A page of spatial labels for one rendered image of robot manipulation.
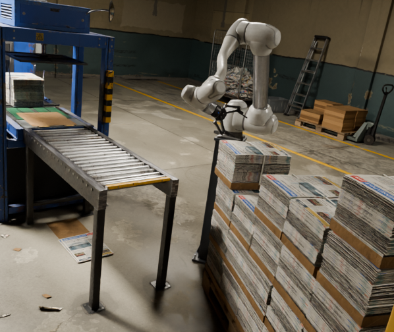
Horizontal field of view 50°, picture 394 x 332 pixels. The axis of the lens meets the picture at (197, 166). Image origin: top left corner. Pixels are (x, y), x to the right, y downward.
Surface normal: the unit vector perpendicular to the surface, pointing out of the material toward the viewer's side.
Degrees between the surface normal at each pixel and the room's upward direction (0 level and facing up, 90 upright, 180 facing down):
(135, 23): 90
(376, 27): 90
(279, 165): 90
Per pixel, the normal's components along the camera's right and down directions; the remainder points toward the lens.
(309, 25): -0.78, 0.10
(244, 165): 0.29, 0.34
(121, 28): 0.62, 0.33
